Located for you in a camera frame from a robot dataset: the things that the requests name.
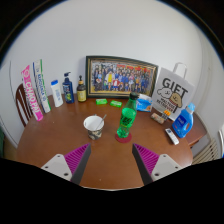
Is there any blue pump shampoo bottle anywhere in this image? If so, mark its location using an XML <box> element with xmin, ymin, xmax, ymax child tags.
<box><xmin>62</xmin><ymin>72</ymin><xmax>74</xmax><ymax>104</ymax></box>

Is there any spoon in cup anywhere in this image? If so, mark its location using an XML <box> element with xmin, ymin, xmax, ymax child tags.
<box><xmin>95</xmin><ymin>114</ymin><xmax>107</xmax><ymax>130</ymax></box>

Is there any framed group photo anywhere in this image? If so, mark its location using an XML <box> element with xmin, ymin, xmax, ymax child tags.
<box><xmin>86</xmin><ymin>56</ymin><xmax>158</xmax><ymax>98</ymax></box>

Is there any small snack packet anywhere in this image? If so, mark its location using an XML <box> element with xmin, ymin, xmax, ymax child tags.
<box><xmin>151</xmin><ymin>113</ymin><xmax>165</xmax><ymax>124</ymax></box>

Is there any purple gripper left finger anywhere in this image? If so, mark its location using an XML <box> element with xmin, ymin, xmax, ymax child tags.
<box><xmin>40</xmin><ymin>143</ymin><xmax>92</xmax><ymax>186</ymax></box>

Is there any left green soap bar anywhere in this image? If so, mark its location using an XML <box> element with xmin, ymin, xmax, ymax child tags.
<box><xmin>96</xmin><ymin>99</ymin><xmax>108</xmax><ymax>105</ymax></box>

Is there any blue tissue pack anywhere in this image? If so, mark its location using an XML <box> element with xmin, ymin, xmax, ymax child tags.
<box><xmin>136</xmin><ymin>94</ymin><xmax>152</xmax><ymax>112</ymax></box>

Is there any wooden chair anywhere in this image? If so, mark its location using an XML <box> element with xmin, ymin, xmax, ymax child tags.
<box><xmin>15</xmin><ymin>84</ymin><xmax>33</xmax><ymax>126</ymax></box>

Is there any red round coaster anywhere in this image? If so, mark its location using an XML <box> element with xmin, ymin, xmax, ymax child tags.
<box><xmin>115</xmin><ymin>133</ymin><xmax>132</xmax><ymax>143</ymax></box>

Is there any camouflage paper cup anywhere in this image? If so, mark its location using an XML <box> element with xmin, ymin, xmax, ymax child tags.
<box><xmin>83</xmin><ymin>115</ymin><xmax>104</xmax><ymax>140</ymax></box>

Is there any white gift paper bag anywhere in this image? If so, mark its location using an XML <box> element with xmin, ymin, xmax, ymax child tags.
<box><xmin>152</xmin><ymin>63</ymin><xmax>195</xmax><ymax>120</ymax></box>

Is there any green plastic soda bottle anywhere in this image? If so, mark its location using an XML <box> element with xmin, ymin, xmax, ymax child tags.
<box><xmin>117</xmin><ymin>92</ymin><xmax>139</xmax><ymax>138</ymax></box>

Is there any right green soap bar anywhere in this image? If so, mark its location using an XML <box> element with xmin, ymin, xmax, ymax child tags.
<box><xmin>110</xmin><ymin>100</ymin><xmax>122</xmax><ymax>108</ymax></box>

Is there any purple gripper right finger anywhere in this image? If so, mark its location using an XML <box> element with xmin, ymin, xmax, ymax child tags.
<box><xmin>131</xmin><ymin>143</ymin><xmax>184</xmax><ymax>186</ymax></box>

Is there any blue detergent bottle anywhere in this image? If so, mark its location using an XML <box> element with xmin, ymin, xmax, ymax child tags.
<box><xmin>172</xmin><ymin>103</ymin><xmax>195</xmax><ymax>138</ymax></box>

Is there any white remote control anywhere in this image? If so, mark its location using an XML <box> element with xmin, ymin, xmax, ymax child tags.
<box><xmin>165</xmin><ymin>128</ymin><xmax>179</xmax><ymax>145</ymax></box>

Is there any green soap bar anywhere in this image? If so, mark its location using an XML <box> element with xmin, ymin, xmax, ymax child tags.
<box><xmin>96</xmin><ymin>99</ymin><xmax>108</xmax><ymax>105</ymax></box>
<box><xmin>110</xmin><ymin>100</ymin><xmax>122</xmax><ymax>108</ymax></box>

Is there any white lotion bottle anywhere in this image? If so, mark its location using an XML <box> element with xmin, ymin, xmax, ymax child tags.
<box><xmin>51</xmin><ymin>80</ymin><xmax>63</xmax><ymax>107</ymax></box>

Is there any white radiator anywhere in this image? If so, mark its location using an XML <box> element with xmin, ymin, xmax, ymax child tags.
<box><xmin>192</xmin><ymin>139</ymin><xmax>218</xmax><ymax>165</ymax></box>

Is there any dark yellow pump bottle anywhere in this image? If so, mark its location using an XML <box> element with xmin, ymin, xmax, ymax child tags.
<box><xmin>77</xmin><ymin>76</ymin><xmax>86</xmax><ymax>102</ymax></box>

